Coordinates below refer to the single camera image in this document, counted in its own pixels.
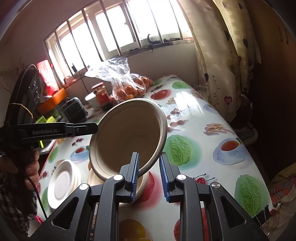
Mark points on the red label glass jar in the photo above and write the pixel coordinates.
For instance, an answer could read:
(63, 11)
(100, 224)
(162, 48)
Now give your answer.
(102, 96)

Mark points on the white plastic tub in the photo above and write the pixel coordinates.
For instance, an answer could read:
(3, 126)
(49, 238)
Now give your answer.
(93, 101)

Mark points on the white paper plate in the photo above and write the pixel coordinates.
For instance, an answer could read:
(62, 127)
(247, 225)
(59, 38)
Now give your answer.
(65, 179)

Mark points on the small black space heater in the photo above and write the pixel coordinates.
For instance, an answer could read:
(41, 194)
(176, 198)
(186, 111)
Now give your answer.
(73, 110)

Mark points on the floral curtain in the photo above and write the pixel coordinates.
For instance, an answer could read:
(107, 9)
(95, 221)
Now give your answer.
(225, 44)

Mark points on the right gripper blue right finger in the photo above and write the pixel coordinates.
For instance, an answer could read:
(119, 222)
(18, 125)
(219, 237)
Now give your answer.
(179, 188)

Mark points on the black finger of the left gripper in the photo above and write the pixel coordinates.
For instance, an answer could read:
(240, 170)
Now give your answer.
(81, 129)

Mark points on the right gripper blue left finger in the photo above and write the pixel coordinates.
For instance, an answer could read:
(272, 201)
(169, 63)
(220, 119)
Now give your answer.
(120, 188)

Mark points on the person left hand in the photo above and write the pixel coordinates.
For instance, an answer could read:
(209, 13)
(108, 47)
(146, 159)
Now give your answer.
(33, 168)

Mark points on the red gift bag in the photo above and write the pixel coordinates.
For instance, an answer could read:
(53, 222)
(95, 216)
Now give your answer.
(48, 77)

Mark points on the black binder clip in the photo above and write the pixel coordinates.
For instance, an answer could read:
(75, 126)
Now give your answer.
(263, 216)

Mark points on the orange tray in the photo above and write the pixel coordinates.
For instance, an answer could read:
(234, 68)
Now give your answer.
(52, 102)

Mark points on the beige paper bowl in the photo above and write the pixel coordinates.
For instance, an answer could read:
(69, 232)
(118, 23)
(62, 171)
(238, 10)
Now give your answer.
(136, 125)
(94, 180)

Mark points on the loose orange fruit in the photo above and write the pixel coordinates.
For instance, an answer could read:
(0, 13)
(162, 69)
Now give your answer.
(128, 97)

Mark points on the plastic bag of oranges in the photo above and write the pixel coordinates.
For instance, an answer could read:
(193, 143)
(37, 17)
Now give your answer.
(117, 72)

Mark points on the plaid shirt left forearm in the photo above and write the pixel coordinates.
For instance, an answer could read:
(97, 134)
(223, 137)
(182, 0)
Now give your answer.
(17, 220)

